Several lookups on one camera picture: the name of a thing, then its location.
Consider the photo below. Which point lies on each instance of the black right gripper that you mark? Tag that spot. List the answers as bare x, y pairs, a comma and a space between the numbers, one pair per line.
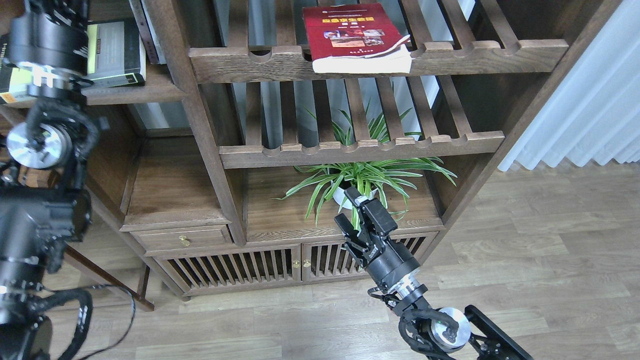
391, 265

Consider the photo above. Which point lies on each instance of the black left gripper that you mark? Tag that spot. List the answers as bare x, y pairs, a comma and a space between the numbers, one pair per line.
51, 33

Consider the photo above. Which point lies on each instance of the green and black book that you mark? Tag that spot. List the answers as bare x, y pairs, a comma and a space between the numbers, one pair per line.
117, 58

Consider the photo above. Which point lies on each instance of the red cover book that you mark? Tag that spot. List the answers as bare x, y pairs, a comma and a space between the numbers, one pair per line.
355, 39

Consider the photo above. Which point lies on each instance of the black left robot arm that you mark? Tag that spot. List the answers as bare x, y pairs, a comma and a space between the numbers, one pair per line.
44, 201

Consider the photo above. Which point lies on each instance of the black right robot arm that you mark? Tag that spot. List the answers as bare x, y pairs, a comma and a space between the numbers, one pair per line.
435, 333

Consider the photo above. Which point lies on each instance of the white plant pot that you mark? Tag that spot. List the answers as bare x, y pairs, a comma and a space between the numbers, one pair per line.
341, 199

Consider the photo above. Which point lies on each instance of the green spider plant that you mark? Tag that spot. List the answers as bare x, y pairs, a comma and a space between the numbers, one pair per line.
366, 176

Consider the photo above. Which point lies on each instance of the grey upright book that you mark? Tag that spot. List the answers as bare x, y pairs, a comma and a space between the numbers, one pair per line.
146, 32

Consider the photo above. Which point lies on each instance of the white blue upright book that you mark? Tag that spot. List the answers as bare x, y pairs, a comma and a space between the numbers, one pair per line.
156, 35

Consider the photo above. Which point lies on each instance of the dark wooden bookshelf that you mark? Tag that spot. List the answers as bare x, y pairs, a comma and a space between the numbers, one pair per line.
202, 149

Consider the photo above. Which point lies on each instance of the brass drawer knob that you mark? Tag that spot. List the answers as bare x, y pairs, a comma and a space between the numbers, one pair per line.
184, 241

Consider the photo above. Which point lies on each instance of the wooden side furniture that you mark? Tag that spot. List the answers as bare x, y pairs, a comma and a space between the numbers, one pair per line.
99, 232

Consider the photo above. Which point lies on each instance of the white sheer curtain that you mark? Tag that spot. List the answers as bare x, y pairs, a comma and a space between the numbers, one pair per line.
593, 115

